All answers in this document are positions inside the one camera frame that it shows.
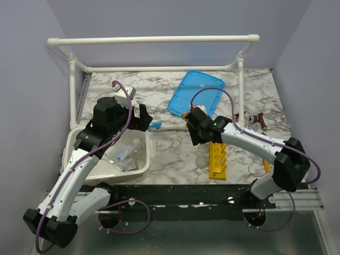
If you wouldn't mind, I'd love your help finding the clear bag of syringes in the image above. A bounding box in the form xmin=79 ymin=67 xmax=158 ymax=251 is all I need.
xmin=107 ymin=139 xmax=140 ymax=172

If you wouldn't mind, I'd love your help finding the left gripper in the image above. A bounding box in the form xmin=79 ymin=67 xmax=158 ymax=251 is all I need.
xmin=109 ymin=99 xmax=152 ymax=135

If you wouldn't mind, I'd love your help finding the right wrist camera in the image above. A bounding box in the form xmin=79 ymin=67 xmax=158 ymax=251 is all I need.
xmin=190 ymin=104 xmax=207 ymax=115

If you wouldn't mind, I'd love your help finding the black mounting rail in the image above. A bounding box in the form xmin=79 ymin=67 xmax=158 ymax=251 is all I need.
xmin=97 ymin=182 xmax=275 ymax=222

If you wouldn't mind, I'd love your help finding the frosted watch glass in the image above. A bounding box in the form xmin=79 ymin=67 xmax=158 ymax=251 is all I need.
xmin=195 ymin=155 xmax=209 ymax=169
xmin=198 ymin=144 xmax=209 ymax=154

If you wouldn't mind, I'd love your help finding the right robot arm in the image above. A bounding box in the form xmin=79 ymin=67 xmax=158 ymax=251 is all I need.
xmin=183 ymin=107 xmax=310 ymax=208

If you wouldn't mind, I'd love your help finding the white plastic bin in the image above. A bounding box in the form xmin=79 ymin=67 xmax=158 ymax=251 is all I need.
xmin=62 ymin=127 xmax=156 ymax=186

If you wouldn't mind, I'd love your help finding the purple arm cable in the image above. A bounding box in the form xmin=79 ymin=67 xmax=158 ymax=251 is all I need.
xmin=190 ymin=87 xmax=321 ymax=231
xmin=35 ymin=80 xmax=151 ymax=254

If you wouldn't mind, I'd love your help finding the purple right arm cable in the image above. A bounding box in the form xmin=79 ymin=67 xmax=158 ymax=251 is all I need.
xmin=190 ymin=87 xmax=321 ymax=231

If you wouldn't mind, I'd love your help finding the silver metal wrench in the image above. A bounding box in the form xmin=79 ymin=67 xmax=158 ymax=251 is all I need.
xmin=248 ymin=121 xmax=258 ymax=132

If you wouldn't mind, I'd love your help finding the yellow test tube rack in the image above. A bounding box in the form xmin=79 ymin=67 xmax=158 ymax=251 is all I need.
xmin=208 ymin=142 xmax=227 ymax=181

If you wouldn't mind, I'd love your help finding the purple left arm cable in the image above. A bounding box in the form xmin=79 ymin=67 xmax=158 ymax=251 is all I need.
xmin=35 ymin=80 xmax=151 ymax=254

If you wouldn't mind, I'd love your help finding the blue plastic bin lid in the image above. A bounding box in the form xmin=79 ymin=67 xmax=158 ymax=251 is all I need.
xmin=168 ymin=71 xmax=225 ymax=117

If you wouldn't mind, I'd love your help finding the blue hose nozzle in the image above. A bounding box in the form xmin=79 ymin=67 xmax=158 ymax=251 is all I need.
xmin=148 ymin=121 xmax=162 ymax=130

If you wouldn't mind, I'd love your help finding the white PVC pipe frame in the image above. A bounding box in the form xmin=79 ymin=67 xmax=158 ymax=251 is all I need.
xmin=47 ymin=35 xmax=260 ymax=130

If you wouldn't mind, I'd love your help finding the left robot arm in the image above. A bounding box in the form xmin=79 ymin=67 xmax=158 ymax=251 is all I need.
xmin=23 ymin=97 xmax=152 ymax=254

